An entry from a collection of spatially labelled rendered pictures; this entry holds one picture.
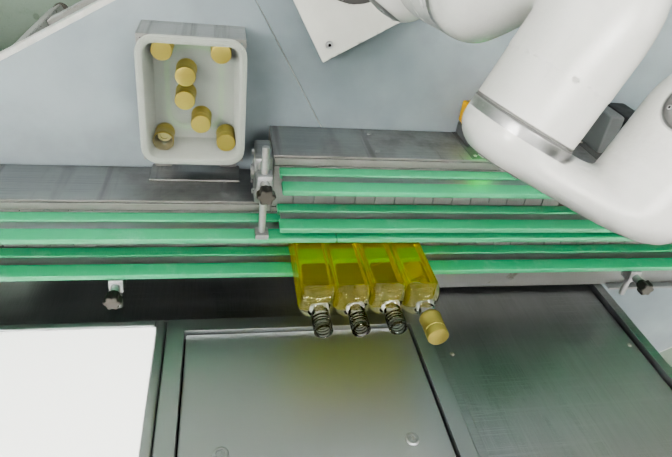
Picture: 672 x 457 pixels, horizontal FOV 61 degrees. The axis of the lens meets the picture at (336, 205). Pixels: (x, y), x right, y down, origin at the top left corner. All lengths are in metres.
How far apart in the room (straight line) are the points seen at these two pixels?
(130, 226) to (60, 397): 0.28
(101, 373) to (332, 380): 0.36
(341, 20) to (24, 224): 0.61
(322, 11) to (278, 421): 0.64
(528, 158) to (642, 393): 0.84
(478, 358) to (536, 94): 0.77
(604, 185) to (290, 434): 0.61
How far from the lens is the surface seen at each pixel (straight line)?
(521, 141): 0.42
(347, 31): 0.98
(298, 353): 1.01
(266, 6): 1.02
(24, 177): 1.14
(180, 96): 1.00
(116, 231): 0.99
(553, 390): 1.13
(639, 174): 0.47
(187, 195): 1.04
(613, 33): 0.43
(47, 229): 1.02
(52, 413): 0.96
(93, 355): 1.02
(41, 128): 1.15
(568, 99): 0.42
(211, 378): 0.97
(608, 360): 1.25
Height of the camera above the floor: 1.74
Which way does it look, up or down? 56 degrees down
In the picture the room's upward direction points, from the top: 163 degrees clockwise
